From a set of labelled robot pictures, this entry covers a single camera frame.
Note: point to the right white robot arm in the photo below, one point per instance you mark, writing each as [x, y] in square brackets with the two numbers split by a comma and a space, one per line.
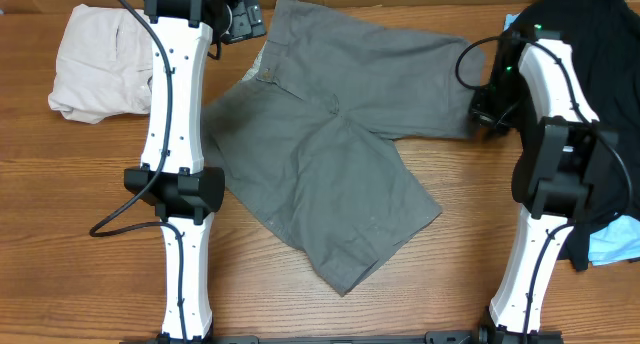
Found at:
[566, 152]

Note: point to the folded beige shorts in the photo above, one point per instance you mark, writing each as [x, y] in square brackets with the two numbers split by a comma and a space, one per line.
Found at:
[103, 66]

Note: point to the light blue garment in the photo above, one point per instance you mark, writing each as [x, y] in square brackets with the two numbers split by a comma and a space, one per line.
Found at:
[612, 241]

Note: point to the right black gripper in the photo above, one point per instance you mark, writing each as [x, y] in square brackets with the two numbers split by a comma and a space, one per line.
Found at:
[484, 117]

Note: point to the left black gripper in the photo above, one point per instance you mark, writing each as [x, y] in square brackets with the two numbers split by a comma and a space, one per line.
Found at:
[248, 22]

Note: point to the grey shorts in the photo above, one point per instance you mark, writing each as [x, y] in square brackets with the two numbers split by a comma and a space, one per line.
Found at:
[306, 139]

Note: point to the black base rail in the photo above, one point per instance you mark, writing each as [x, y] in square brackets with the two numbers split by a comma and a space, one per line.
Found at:
[434, 337]

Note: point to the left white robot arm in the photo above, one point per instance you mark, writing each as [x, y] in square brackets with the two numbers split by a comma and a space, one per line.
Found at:
[172, 176]

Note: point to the black t-shirt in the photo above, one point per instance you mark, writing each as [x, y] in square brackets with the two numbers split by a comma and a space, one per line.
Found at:
[615, 195]

